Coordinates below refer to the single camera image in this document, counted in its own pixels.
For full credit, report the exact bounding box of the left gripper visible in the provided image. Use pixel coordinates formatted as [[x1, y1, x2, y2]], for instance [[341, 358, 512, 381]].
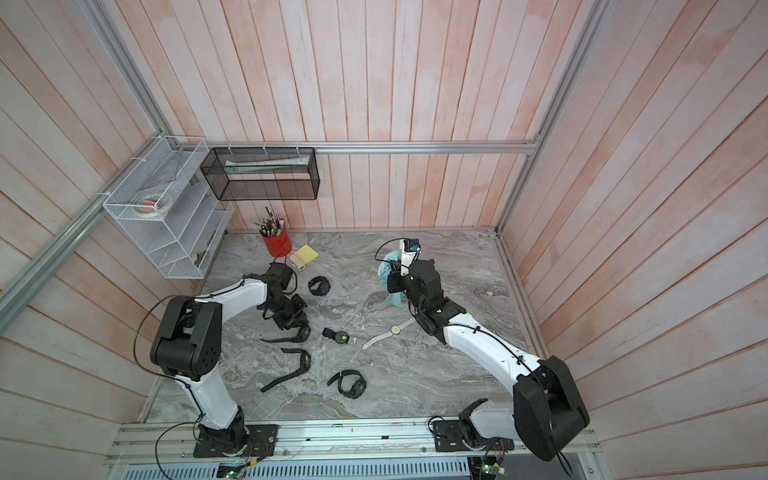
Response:
[[262, 293, 310, 330]]

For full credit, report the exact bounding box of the teal microfiber cloth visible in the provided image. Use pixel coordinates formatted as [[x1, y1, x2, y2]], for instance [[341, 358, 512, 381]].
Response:
[[376, 250, 406, 310]]

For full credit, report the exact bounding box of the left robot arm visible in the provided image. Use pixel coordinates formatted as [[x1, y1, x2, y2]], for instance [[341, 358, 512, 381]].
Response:
[[150, 263, 306, 448]]

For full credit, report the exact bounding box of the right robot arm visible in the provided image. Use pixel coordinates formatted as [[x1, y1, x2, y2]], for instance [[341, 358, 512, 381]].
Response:
[[386, 260, 590, 461]]

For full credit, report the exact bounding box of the yellow sticky note pad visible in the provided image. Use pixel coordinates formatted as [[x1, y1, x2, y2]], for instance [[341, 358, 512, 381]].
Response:
[[292, 245, 319, 265]]

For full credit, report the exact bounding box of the red pen holder cup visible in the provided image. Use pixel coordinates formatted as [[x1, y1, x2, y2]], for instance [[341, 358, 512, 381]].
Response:
[[262, 229, 293, 258]]

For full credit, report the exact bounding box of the tape roll on shelf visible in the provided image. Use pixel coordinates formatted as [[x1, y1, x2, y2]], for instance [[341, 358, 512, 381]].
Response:
[[130, 192, 173, 218]]

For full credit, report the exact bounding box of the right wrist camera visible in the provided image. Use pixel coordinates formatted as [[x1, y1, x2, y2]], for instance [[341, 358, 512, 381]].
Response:
[[399, 238, 421, 276]]

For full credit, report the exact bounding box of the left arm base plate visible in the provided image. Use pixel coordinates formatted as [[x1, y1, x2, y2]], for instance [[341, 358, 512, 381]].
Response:
[[193, 424, 279, 458]]

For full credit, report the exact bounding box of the black mesh wall basket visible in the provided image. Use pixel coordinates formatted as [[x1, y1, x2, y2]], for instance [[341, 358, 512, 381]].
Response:
[[201, 146, 321, 201]]

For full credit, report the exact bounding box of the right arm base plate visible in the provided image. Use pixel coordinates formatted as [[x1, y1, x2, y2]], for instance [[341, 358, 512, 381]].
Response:
[[427, 416, 515, 452]]

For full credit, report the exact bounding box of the white wire wall shelf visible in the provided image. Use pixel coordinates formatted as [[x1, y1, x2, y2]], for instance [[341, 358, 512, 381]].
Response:
[[103, 136, 233, 280]]

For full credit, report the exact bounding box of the aluminium front rail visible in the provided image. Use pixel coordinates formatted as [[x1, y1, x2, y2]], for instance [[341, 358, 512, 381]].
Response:
[[104, 412, 601, 466]]

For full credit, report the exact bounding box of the aluminium wall frame rail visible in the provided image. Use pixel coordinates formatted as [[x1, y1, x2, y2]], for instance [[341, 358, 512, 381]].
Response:
[[0, 0, 610, 334]]

